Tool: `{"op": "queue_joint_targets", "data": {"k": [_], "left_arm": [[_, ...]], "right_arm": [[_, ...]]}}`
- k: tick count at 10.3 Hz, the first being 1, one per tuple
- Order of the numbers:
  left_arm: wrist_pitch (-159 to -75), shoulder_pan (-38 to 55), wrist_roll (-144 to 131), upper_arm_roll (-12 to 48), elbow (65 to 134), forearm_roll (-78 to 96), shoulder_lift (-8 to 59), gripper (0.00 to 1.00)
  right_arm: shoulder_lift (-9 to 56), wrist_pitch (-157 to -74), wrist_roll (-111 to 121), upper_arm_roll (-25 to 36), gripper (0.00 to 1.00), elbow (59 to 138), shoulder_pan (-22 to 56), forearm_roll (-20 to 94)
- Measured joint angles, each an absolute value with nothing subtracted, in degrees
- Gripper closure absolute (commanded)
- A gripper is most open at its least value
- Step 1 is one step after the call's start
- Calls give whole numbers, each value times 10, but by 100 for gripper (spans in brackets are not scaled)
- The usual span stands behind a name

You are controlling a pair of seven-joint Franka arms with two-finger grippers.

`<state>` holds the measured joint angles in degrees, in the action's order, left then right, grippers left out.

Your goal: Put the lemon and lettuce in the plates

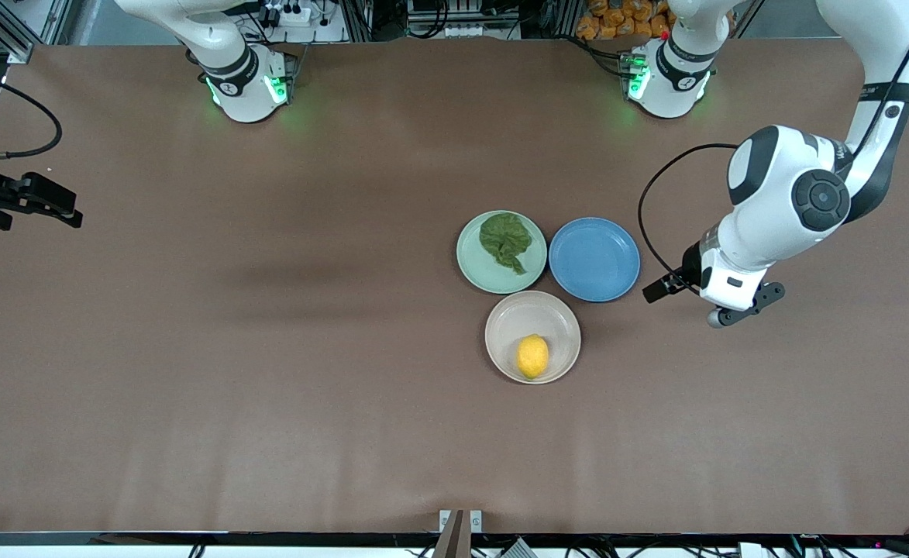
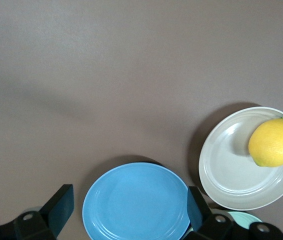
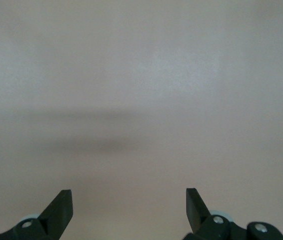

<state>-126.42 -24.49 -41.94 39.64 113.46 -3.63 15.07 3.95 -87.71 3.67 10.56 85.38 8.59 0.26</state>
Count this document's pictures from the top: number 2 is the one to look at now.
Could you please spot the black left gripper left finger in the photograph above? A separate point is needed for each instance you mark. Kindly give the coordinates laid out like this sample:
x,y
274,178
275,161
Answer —
x,y
56,207

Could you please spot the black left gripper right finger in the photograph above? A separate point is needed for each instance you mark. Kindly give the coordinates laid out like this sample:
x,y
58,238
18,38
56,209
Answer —
x,y
196,210

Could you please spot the yellow lemon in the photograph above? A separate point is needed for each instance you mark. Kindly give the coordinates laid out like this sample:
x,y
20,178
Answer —
x,y
272,142

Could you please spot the light green plate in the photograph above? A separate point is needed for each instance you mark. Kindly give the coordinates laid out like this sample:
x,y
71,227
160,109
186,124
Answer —
x,y
244,218

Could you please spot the beige plate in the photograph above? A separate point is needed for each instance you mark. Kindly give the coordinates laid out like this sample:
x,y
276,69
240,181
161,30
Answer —
x,y
231,175

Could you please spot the blue plate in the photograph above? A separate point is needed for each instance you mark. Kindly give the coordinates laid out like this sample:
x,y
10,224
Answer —
x,y
136,202

